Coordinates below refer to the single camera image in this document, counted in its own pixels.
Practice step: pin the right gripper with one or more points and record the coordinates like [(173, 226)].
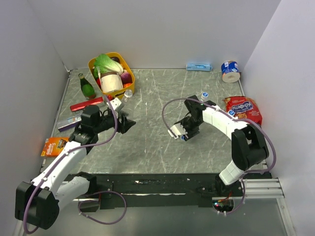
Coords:
[(190, 133)]

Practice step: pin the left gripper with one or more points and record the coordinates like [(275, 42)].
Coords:
[(125, 123)]

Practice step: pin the clear plastic bottle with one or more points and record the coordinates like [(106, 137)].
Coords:
[(204, 100), (233, 116), (127, 95)]

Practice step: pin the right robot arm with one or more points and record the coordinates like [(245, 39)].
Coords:
[(248, 144)]

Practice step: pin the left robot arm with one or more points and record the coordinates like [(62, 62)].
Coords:
[(40, 201)]

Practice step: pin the green glass bottle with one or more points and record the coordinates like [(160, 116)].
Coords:
[(86, 88)]

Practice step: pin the yellow plastic basket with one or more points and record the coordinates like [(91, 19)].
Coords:
[(118, 58)]

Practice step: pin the orange toy fruit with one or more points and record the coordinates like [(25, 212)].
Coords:
[(127, 85)]

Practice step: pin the white paper roll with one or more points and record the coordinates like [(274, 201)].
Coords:
[(111, 82)]

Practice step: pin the purple toy onion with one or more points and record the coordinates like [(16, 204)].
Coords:
[(126, 78)]

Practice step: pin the red foil box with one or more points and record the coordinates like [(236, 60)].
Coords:
[(80, 106)]

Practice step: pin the purple silver toothpaste box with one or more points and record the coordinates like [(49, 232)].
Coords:
[(68, 123)]

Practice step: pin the red cookie bag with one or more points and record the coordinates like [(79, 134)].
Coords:
[(244, 107)]

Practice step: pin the toy napa cabbage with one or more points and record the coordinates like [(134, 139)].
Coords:
[(105, 64)]

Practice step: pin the blue wrapped toilet roll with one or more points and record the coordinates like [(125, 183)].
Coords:
[(230, 71)]

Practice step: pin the orange razor box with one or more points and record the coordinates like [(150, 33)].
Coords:
[(53, 146)]

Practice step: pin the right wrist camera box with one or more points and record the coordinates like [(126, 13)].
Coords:
[(177, 131)]

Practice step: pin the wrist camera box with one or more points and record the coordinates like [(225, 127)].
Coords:
[(116, 104), (177, 131)]

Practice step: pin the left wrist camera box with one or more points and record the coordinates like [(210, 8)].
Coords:
[(116, 104)]

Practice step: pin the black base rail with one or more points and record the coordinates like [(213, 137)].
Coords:
[(160, 190)]

